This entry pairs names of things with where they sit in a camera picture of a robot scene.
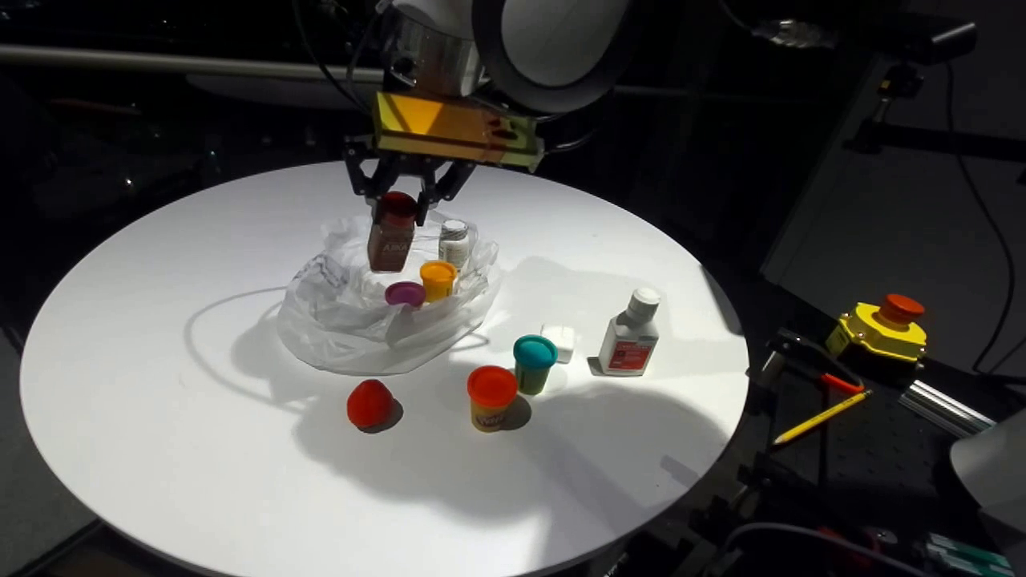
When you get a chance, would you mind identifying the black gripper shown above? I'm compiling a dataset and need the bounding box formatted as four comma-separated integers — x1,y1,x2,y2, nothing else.
343,147,481,231

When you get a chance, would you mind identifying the small grey-capped bottle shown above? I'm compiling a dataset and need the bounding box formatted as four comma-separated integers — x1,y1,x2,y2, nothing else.
435,215,475,273

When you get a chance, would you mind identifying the yellow dough tub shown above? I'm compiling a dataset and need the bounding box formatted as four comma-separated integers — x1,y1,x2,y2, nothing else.
416,256,461,304

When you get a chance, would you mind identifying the purple-lid dough tub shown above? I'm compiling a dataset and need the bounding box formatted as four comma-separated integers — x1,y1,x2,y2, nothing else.
383,279,429,315

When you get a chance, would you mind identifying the clear bottle white cap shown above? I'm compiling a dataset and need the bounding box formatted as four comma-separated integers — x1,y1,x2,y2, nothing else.
596,287,664,378

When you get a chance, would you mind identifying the clear plastic bag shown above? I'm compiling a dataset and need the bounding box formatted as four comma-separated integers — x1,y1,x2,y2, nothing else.
270,208,508,378

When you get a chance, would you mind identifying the teal-lid dough tub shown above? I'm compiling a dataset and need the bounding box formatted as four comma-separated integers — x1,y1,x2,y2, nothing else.
509,332,561,399

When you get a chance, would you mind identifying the small red round container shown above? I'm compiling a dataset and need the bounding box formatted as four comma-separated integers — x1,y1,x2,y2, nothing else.
343,374,402,435

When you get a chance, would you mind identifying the orange-lid dough tub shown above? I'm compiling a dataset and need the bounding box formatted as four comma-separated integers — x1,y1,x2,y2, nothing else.
466,364,527,433

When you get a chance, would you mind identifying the yellow pencil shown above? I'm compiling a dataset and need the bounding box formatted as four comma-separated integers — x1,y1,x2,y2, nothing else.
771,389,875,449

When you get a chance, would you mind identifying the yellow emergency stop button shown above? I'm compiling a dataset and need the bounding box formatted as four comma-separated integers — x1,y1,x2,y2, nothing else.
820,292,933,369

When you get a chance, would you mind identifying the silver metal bar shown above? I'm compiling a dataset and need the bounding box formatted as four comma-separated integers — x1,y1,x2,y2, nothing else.
894,374,1001,439

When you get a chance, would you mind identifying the white lamp shade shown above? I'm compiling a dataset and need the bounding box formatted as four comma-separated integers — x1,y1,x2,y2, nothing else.
946,409,1026,540

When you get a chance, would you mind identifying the wrist camera bar yellow tape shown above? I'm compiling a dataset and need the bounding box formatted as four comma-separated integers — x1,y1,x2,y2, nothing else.
370,87,548,176

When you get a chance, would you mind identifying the grey horizontal rail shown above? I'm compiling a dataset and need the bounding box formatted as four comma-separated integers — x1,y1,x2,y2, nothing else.
0,42,388,83

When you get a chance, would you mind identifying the black camera stand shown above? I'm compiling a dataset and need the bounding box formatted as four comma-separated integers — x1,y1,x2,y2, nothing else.
839,13,1026,166

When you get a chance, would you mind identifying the purple cable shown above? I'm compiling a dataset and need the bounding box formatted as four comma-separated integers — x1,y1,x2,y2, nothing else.
725,521,935,577

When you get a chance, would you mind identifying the thin black hanging cable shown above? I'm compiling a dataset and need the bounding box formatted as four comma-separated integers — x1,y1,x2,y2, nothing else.
942,61,1020,378

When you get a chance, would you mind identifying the teal tool handle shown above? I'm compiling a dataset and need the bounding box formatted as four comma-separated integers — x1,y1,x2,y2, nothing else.
919,531,1012,577

